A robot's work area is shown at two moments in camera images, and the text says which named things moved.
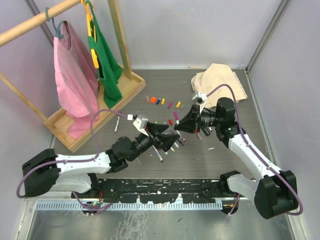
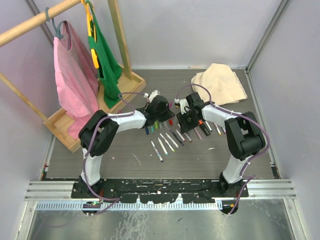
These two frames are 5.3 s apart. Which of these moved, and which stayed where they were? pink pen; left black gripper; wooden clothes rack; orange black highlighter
Moved: left black gripper
Stayed: wooden clothes rack; orange black highlighter; pink pen
